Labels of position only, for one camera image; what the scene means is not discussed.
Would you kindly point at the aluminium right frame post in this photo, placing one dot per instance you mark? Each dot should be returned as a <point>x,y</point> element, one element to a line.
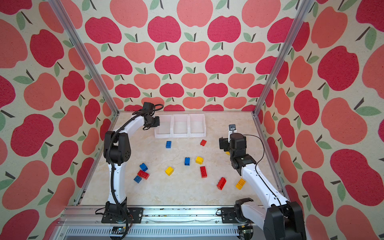
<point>286,47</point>

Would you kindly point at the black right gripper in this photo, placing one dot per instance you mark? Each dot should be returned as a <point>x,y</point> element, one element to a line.
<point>224,143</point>

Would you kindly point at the red long lego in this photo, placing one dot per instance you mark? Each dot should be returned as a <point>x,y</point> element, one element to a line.
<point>203,172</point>

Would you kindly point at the small red lego near bins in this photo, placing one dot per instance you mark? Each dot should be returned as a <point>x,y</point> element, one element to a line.
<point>203,142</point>

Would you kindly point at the aluminium frame post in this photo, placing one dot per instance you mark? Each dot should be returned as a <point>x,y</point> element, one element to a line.
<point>286,47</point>
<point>70,29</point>

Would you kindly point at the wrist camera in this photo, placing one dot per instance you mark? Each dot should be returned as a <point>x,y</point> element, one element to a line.
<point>148,107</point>
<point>232,129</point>

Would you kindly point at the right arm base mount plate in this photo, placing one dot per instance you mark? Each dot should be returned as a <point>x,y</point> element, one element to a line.
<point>229,216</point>

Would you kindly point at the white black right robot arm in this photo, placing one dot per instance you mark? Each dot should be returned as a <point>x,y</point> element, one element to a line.
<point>279,219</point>

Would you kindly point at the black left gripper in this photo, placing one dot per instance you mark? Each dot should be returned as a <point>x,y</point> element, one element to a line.
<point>157,124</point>

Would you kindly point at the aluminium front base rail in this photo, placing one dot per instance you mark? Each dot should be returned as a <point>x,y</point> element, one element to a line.
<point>182,222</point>

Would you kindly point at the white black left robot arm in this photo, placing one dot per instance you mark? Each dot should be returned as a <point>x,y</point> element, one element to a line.
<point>117,151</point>

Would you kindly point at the orange yellow lego right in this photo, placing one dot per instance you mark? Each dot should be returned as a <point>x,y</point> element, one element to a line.
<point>240,184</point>

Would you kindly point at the white middle plastic bin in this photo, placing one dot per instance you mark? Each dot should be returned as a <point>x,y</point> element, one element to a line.
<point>181,126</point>

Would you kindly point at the white plastic bin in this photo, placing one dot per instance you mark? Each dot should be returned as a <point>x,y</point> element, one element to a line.
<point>197,125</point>
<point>181,126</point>
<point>166,127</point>

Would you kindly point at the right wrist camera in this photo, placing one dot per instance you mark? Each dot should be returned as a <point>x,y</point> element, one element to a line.
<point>232,129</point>

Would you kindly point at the small blue lego left lower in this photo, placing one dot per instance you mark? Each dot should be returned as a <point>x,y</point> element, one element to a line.
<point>137,179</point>

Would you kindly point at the aluminium left frame post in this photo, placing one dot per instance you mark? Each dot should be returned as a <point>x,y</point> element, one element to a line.
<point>70,29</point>

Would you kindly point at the white left plastic bin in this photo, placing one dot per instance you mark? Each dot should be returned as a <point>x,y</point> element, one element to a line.
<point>166,127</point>

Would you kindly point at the white right plastic bin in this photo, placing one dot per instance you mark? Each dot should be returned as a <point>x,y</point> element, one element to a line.
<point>197,125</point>

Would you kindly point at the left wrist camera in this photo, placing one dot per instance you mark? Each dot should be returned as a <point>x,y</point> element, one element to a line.
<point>148,107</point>

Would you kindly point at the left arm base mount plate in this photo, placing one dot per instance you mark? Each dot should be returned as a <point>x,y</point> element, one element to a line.
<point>134,216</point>

